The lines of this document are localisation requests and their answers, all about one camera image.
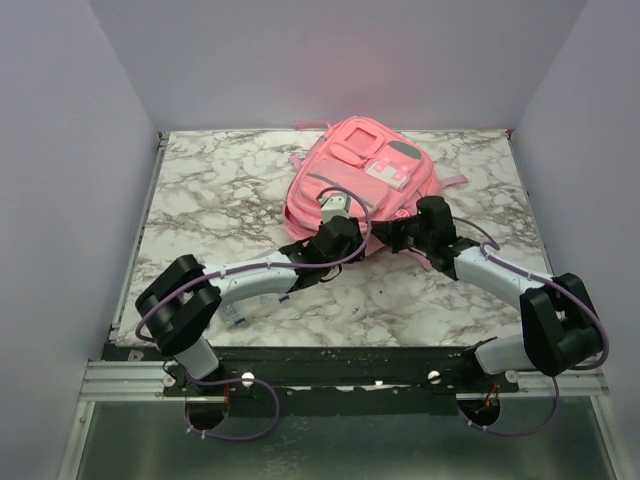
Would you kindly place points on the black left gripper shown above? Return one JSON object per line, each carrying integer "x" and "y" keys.
{"x": 358, "y": 243}

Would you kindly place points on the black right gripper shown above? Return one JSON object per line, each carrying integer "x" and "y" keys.
{"x": 391, "y": 232}

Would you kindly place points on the pink student backpack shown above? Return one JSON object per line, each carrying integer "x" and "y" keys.
{"x": 383, "y": 168}

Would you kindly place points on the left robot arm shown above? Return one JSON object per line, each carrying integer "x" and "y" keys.
{"x": 178, "y": 306}

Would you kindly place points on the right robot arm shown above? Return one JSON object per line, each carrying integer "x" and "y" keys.
{"x": 560, "y": 329}

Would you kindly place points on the clear plastic screw organizer box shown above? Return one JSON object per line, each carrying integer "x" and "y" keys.
{"x": 237, "y": 313}

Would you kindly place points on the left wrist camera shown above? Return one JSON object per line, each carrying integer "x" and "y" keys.
{"x": 335, "y": 204}

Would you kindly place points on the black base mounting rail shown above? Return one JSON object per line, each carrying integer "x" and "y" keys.
{"x": 257, "y": 382}

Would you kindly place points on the aluminium extrusion rail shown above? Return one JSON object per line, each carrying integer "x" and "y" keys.
{"x": 122, "y": 381}

